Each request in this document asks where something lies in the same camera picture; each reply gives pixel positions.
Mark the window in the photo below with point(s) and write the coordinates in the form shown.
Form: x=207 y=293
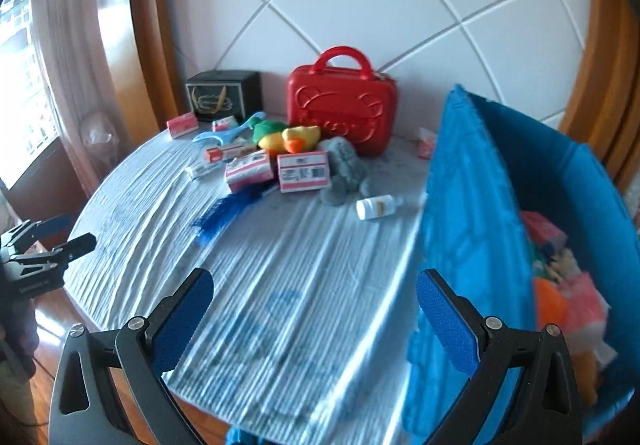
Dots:
x=25 y=100

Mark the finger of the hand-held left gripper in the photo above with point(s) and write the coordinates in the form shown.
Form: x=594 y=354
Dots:
x=75 y=247
x=52 y=225

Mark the blue plastic crate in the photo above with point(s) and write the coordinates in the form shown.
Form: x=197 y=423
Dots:
x=470 y=225

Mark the small white yellow plush bear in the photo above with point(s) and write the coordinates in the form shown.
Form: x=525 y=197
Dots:
x=562 y=265

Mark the pink tissue pack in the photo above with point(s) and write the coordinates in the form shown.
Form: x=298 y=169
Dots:
x=427 y=145

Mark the blue feather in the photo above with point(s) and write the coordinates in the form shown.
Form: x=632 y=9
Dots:
x=220 y=220

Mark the pale curtain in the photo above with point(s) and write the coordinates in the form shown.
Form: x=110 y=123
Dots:
x=75 y=50

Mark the plain pink box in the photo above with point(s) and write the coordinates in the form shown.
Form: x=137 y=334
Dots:
x=542 y=227

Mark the pink plush toy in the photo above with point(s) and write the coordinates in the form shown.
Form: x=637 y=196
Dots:
x=585 y=310

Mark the red toothpaste box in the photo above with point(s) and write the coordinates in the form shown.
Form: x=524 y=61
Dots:
x=225 y=153

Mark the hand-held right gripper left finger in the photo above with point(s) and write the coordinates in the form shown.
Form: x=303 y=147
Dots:
x=182 y=320

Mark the orange plush toy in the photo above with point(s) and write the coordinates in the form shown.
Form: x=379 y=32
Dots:
x=550 y=302

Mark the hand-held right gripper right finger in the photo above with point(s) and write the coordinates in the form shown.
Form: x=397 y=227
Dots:
x=447 y=320

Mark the red hard carry case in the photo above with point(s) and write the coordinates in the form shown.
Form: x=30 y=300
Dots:
x=340 y=105

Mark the black gift box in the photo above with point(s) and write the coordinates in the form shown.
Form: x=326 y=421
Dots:
x=225 y=95

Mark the pink white long box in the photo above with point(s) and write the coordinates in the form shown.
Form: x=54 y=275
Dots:
x=247 y=172

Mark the pink box with barcode label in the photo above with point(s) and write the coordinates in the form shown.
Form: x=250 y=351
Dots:
x=302 y=173

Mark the white pill bottle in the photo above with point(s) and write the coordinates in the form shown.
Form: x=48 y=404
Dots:
x=375 y=207

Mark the grey plush toy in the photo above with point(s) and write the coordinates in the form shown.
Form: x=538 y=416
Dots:
x=345 y=165

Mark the small pink pack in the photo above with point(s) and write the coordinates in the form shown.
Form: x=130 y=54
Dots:
x=182 y=126

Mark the small white pink box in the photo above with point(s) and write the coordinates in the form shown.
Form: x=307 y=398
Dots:
x=223 y=124

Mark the green yellow plush toy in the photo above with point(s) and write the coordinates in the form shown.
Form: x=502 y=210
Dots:
x=290 y=137

